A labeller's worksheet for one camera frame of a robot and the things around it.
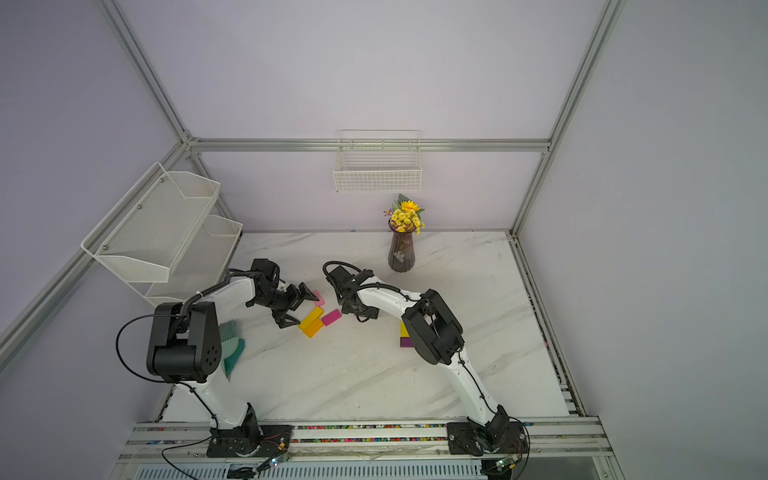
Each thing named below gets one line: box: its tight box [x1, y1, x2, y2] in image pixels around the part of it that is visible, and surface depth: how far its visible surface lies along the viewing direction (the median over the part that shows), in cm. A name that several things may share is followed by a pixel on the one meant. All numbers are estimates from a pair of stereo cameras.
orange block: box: [303, 318, 323, 339], surface depth 95 cm
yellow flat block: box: [298, 306, 324, 330], surface depth 98 cm
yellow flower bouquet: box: [383, 193, 426, 236], surface depth 93 cm
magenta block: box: [321, 309, 342, 326], surface depth 98 cm
